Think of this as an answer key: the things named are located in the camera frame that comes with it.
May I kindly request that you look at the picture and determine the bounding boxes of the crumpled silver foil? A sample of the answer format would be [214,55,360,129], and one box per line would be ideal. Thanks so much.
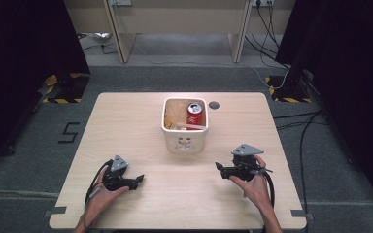
[87,31,112,44]

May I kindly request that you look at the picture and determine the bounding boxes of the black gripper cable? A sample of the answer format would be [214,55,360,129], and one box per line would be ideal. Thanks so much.
[84,159,115,210]
[261,170,276,209]

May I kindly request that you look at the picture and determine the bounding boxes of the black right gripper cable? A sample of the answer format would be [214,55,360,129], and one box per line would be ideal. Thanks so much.
[261,170,276,209]

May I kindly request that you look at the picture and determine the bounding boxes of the black floor cable bundle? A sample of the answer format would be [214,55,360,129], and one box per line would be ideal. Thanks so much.
[272,109,328,233]

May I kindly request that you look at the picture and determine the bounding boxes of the hazard striped stand base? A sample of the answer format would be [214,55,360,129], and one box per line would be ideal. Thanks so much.
[264,74,315,104]
[41,72,91,105]

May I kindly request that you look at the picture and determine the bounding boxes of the red drink can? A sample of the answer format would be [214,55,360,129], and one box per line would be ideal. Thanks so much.
[186,102,205,131]

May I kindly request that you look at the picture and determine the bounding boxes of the person's right hand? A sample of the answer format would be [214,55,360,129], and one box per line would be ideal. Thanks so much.
[228,154,274,210]

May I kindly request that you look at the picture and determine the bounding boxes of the dark curtain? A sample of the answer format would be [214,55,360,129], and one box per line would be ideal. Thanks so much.
[0,0,91,174]
[274,0,373,221]

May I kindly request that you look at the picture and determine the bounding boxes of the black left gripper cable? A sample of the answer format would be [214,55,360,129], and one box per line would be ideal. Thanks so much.
[84,159,115,210]

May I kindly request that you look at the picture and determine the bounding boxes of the thin black floor cable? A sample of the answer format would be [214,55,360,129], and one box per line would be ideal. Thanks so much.
[77,32,119,56]

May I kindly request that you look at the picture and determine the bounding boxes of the person's left hand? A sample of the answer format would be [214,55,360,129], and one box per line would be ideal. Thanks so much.
[83,166,130,225]

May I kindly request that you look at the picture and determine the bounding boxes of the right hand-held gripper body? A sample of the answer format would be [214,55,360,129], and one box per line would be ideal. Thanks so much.
[226,143,265,183]

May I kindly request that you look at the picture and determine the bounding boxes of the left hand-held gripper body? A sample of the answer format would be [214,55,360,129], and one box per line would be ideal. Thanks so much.
[102,154,134,192]

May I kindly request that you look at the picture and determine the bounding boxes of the black outlet cables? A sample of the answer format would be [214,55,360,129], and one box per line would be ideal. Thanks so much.
[244,3,290,70]

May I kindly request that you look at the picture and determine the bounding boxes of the white square plastic bin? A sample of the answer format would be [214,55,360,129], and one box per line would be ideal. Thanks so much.
[160,96,210,155]

